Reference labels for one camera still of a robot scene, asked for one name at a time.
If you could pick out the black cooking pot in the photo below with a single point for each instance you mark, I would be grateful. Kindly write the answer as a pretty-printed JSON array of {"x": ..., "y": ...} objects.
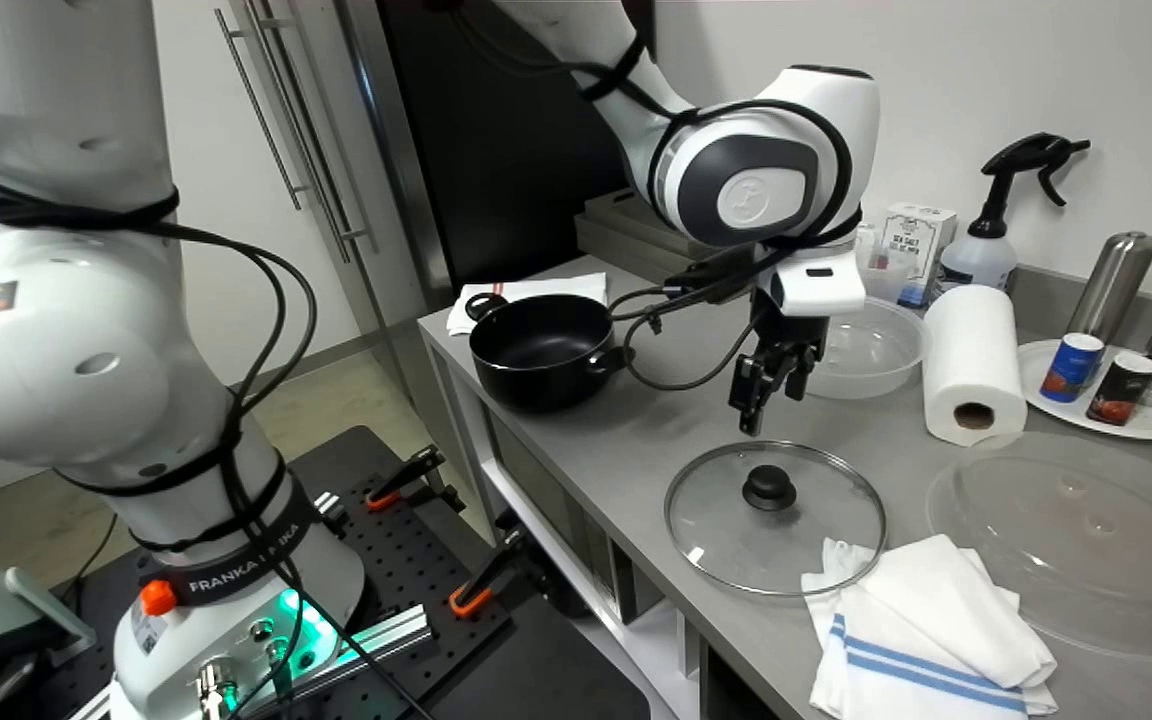
[{"x": 541, "y": 354}]

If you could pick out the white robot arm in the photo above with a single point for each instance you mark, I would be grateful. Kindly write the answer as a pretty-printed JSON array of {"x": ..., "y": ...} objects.
[{"x": 106, "y": 384}]

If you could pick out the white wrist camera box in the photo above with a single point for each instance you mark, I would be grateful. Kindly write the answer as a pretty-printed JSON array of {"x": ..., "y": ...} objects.
[{"x": 821, "y": 284}]

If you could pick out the left steel shaker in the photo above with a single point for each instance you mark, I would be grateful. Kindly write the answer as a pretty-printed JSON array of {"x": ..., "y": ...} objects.
[{"x": 1114, "y": 284}]

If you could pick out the dark red spice jar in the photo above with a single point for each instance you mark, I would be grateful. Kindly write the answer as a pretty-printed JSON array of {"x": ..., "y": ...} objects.
[{"x": 1121, "y": 384}]

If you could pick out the blue spice can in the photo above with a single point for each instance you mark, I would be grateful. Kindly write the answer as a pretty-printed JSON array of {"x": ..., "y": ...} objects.
[{"x": 1074, "y": 364}]

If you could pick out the white paper towel roll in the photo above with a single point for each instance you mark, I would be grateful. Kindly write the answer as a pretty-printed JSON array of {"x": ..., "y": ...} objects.
[{"x": 974, "y": 370}]

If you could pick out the black perforated robot table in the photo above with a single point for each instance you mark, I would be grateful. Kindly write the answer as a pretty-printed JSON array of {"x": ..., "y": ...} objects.
[{"x": 509, "y": 663}]

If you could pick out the black trigger spray bottle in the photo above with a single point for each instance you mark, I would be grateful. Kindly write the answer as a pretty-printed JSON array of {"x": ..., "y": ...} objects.
[{"x": 985, "y": 255}]

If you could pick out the white towel with blue stripes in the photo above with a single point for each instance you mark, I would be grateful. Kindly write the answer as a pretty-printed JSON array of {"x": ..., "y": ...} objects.
[{"x": 921, "y": 634}]

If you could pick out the dark grey stacked trays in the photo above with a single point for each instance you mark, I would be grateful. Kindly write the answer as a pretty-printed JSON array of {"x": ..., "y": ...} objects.
[{"x": 627, "y": 233}]

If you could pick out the glass lid with black knob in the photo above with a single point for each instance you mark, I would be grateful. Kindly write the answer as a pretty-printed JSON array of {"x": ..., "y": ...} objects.
[{"x": 773, "y": 518}]

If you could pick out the orange black clamp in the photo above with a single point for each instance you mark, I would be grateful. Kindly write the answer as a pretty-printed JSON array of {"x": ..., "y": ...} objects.
[
  {"x": 477, "y": 595},
  {"x": 415, "y": 469}
]

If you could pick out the steel refrigerator door handles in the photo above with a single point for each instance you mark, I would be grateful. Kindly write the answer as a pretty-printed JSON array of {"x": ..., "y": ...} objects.
[{"x": 294, "y": 119}]

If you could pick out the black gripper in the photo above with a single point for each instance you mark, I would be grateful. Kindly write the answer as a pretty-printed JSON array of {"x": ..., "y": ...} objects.
[{"x": 785, "y": 357}]

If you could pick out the clear plastic bowl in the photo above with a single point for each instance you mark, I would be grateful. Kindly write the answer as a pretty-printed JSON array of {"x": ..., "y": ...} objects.
[{"x": 868, "y": 354}]

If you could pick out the large clear glass plate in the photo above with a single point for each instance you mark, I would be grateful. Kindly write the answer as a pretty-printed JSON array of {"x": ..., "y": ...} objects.
[{"x": 1065, "y": 524}]

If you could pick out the lower orange black clamp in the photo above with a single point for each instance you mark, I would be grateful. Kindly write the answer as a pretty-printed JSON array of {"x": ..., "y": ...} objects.
[{"x": 477, "y": 595}]

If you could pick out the upper orange black clamp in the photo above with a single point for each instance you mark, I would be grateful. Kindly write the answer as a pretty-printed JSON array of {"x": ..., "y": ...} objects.
[{"x": 415, "y": 469}]

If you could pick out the small white carton box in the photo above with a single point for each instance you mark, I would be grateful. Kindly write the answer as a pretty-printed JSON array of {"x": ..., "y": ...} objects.
[{"x": 901, "y": 255}]

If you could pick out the white round plate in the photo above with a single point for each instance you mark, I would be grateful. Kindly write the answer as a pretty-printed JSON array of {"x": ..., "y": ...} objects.
[{"x": 1033, "y": 370}]

